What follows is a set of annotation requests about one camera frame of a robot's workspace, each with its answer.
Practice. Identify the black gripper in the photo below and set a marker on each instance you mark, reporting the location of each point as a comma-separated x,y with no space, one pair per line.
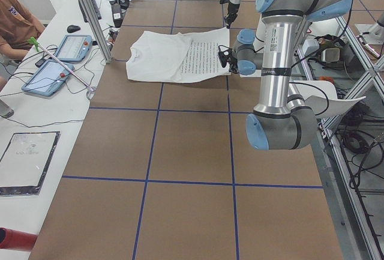
231,10
233,65

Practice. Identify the white long-sleeve printed shirt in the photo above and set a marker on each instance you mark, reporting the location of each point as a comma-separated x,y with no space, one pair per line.
179,58

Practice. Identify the white plastic chair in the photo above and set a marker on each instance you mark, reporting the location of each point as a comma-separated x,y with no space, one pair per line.
321,96

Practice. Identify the black power adapter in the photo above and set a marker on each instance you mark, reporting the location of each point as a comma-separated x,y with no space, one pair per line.
117,15

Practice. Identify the black computer mouse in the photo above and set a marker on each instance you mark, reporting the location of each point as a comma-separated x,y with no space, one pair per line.
73,28

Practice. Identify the upper blue teach pendant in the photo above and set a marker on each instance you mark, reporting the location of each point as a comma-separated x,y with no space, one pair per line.
74,48

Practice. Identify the blue teach pendant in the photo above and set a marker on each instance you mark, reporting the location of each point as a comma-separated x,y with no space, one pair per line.
74,48
48,79

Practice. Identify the lower blue teach pendant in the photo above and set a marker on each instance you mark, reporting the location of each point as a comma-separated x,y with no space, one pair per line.
48,79

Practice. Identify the pink stick green clip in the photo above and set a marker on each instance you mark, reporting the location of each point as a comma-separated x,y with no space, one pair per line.
90,89

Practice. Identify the person in brown shirt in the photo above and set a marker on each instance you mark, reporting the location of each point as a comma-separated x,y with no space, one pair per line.
18,25

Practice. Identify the red cylinder object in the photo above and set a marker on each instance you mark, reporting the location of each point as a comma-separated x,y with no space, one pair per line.
17,240

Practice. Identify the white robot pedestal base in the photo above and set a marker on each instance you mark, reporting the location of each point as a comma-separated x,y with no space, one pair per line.
249,50

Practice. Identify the aluminium frame post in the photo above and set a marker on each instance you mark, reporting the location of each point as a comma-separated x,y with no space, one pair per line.
96,29

